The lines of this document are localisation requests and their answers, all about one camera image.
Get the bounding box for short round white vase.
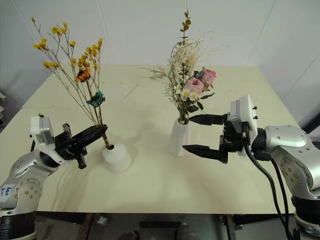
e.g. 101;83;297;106
101;142;132;173

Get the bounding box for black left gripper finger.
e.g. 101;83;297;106
74;127;108;151
71;124;109;142

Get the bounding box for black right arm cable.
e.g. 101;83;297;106
257;151;293;240
242;129;286;240

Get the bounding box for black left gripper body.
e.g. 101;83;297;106
54;123;88;170

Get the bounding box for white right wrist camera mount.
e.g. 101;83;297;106
229;94;259;157

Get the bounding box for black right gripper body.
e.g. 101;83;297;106
218;112;251;165

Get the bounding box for tall angular white vase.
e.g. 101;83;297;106
166;117;192;157

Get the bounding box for yellow dried flower bouquet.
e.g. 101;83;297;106
30;16;111;151

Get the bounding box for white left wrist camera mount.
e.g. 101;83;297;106
29;114;56;146

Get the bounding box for pink rose flower bouquet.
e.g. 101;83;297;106
139;9;227;126

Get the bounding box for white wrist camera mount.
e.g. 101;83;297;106
29;114;56;146
229;94;259;157

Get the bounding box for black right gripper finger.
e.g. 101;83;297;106
182;144;224;164
187;113;225;127

